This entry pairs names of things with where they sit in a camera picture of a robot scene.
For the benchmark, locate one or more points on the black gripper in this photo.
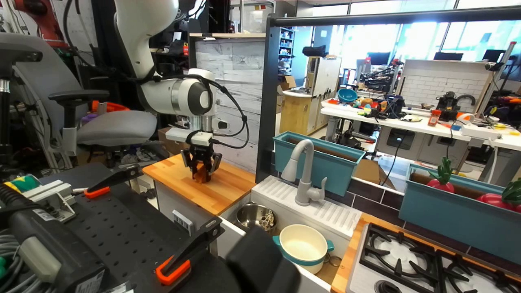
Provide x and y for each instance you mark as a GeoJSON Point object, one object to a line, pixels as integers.
{"type": "Point", "coordinates": [200, 148]}

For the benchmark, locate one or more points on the orange plush toy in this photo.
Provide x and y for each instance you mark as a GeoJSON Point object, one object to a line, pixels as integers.
{"type": "Point", "coordinates": [201, 174]}

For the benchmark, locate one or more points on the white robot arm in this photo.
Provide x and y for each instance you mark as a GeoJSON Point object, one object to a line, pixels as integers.
{"type": "Point", "coordinates": [187, 94]}

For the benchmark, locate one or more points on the grey toy faucet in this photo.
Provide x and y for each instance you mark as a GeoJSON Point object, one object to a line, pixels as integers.
{"type": "Point", "coordinates": [304, 192]}

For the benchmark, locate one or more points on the red toy radish left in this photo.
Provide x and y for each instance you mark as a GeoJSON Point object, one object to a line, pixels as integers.
{"type": "Point", "coordinates": [441, 175]}

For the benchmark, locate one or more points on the red toy radish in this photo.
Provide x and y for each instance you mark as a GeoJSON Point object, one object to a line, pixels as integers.
{"type": "Point", "coordinates": [508, 198]}
{"type": "Point", "coordinates": [441, 175]}

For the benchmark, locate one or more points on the red toy radish right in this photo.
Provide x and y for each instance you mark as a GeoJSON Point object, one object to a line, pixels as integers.
{"type": "Point", "coordinates": [508, 198]}

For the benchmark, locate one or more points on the cardboard box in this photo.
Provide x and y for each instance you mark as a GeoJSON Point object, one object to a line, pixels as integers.
{"type": "Point", "coordinates": [170, 146]}

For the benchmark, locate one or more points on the wooden butcher block counter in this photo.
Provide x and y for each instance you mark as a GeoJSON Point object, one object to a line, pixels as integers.
{"type": "Point", "coordinates": [177, 190]}

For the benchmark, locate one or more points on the steel sink bowl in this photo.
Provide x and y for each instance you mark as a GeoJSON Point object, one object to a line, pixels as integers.
{"type": "Point", "coordinates": [255, 215]}

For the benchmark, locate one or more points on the white ribbed drainboard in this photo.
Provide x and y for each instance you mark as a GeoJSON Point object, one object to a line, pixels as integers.
{"type": "Point", "coordinates": [327, 216]}

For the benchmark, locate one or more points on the white brick backsplash panel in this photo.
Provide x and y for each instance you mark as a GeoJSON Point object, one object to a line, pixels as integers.
{"type": "Point", "coordinates": [237, 65]}

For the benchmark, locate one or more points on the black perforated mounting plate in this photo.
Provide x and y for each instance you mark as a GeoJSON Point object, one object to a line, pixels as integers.
{"type": "Point", "coordinates": [130, 236]}

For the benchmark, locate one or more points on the black rounded foreground object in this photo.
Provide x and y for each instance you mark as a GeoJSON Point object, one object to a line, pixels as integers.
{"type": "Point", "coordinates": [258, 265]}

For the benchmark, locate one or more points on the left teal planter box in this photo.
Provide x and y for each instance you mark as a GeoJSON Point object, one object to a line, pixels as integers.
{"type": "Point", "coordinates": [330, 161]}

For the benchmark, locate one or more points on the teal planter box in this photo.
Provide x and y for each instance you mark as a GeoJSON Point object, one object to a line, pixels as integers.
{"type": "Point", "coordinates": [330, 161]}
{"type": "Point", "coordinates": [460, 215]}

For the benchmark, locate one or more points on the white pot with teal rim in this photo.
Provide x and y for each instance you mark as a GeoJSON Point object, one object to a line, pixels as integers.
{"type": "Point", "coordinates": [302, 245]}

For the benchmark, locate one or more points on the grey office chair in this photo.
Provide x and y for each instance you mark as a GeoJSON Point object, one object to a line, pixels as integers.
{"type": "Point", "coordinates": [47, 86]}

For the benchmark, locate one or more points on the white background table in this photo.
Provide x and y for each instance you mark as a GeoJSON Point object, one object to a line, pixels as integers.
{"type": "Point", "coordinates": [465, 132]}

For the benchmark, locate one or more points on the black stove grate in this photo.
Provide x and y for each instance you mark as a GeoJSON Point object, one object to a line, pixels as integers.
{"type": "Point", "coordinates": [392, 262]}

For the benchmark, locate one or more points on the right teal planter box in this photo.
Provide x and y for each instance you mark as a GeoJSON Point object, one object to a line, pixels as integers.
{"type": "Point", "coordinates": [460, 215]}

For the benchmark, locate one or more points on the far orange-handled clamp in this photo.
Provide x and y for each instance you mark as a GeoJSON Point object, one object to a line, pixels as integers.
{"type": "Point", "coordinates": [112, 179]}

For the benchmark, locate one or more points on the orange-handled clamp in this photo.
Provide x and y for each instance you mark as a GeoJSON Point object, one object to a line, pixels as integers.
{"type": "Point", "coordinates": [177, 265]}
{"type": "Point", "coordinates": [112, 179]}

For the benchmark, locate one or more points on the near orange-handled clamp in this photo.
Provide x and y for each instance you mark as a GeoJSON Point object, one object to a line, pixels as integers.
{"type": "Point", "coordinates": [177, 265]}

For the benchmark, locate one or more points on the black metal frame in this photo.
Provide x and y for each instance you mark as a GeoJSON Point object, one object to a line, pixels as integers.
{"type": "Point", "coordinates": [270, 71]}

